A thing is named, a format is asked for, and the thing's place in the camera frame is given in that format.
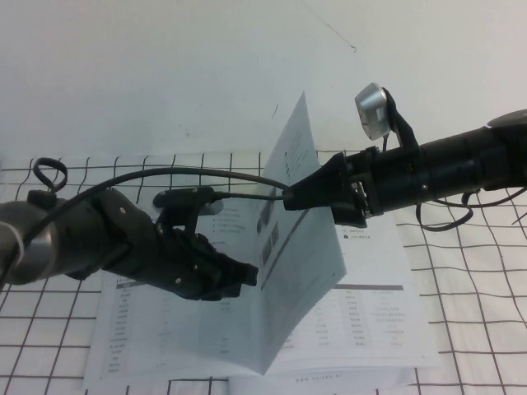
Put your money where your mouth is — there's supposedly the thin black right camera cable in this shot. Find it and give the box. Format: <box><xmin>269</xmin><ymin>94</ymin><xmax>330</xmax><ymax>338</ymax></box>
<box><xmin>381</xmin><ymin>133</ymin><xmax>527</xmax><ymax>234</ymax></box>

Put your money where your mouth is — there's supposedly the short black looped arm cable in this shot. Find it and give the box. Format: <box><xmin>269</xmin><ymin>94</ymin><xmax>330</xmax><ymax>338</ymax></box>
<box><xmin>26</xmin><ymin>157</ymin><xmax>68</xmax><ymax>207</ymax></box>

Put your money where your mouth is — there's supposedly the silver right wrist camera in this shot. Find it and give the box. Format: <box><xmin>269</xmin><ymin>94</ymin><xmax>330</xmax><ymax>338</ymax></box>
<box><xmin>354</xmin><ymin>83</ymin><xmax>390</xmax><ymax>141</ymax></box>

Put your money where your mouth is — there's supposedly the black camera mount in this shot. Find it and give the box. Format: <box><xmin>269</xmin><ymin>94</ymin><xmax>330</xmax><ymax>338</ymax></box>
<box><xmin>155</xmin><ymin>203</ymin><xmax>203</xmax><ymax>239</ymax></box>
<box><xmin>380</xmin><ymin>88</ymin><xmax>419</xmax><ymax>150</ymax></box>

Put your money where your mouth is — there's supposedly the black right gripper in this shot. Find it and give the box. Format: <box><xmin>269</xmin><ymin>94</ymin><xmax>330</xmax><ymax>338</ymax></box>
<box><xmin>283</xmin><ymin>143</ymin><xmax>417</xmax><ymax>228</ymax></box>

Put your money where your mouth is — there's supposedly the long black left camera cable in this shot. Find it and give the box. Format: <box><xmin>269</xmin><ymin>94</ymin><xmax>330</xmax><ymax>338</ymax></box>
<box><xmin>0</xmin><ymin>167</ymin><xmax>291</xmax><ymax>289</ymax></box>

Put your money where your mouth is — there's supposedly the white cable tie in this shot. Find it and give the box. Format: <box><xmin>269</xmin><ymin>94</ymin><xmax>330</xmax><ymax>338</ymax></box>
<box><xmin>6</xmin><ymin>224</ymin><xmax>26</xmax><ymax>264</ymax></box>

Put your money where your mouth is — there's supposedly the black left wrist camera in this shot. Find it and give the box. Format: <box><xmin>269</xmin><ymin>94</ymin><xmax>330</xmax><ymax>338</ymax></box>
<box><xmin>152</xmin><ymin>187</ymin><xmax>223</xmax><ymax>216</ymax></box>

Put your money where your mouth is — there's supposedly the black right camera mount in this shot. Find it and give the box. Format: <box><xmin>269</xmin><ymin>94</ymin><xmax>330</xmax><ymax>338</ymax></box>
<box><xmin>380</xmin><ymin>88</ymin><xmax>419</xmax><ymax>150</ymax></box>

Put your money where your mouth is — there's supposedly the white product catalogue book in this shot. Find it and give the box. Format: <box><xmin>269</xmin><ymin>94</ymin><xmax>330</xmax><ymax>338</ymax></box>
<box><xmin>82</xmin><ymin>90</ymin><xmax>441</xmax><ymax>382</ymax></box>

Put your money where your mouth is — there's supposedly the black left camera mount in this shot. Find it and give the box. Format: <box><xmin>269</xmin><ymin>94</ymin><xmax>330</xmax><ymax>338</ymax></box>
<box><xmin>155</xmin><ymin>203</ymin><xmax>203</xmax><ymax>239</ymax></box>

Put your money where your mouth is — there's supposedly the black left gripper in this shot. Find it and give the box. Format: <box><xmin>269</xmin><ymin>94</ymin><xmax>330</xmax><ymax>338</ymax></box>
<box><xmin>146</xmin><ymin>230</ymin><xmax>259</xmax><ymax>304</ymax></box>

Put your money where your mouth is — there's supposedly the white black-grid checkered tablecloth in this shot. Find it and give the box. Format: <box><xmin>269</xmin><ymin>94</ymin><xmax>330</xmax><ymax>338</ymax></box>
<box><xmin>0</xmin><ymin>148</ymin><xmax>527</xmax><ymax>395</ymax></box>

